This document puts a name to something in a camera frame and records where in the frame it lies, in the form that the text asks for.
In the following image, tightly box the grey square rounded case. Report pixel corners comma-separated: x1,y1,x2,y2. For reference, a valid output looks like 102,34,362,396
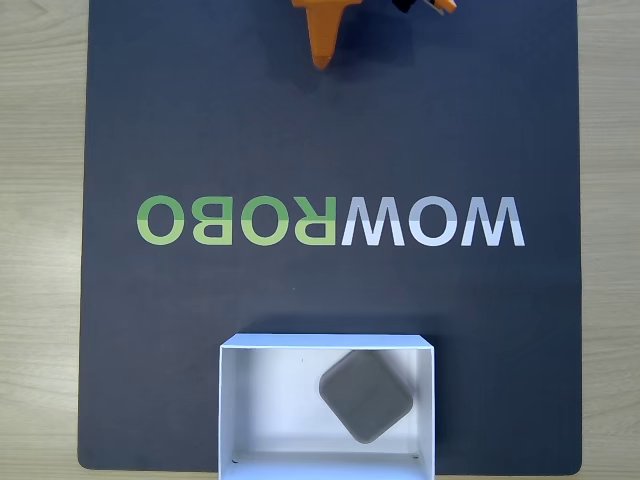
318,349,415,445

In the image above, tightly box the dark mat with WOWROBO print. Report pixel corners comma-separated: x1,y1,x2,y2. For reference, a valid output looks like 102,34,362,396
77,0,584,474

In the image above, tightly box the white open cardboard box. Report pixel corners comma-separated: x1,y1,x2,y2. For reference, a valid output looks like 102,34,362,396
217,332,436,480

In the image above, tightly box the orange and black camera mount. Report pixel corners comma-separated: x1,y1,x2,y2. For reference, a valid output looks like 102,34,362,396
392,0,459,16

